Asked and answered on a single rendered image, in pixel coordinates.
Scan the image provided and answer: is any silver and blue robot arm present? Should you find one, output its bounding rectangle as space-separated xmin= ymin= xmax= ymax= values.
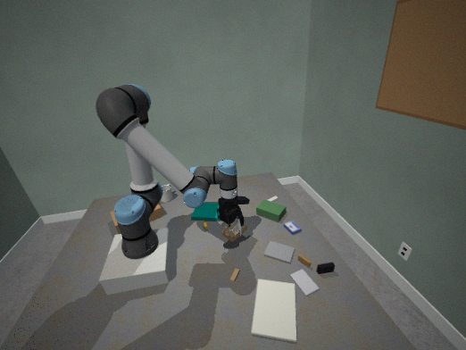
xmin=96 ymin=84 xmax=237 ymax=259

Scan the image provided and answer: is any light grey flat card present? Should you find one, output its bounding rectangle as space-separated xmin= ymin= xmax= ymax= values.
xmin=290 ymin=269 xmax=319 ymax=296

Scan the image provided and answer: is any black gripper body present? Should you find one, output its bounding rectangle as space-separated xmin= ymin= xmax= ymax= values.
xmin=217 ymin=196 xmax=241 ymax=225

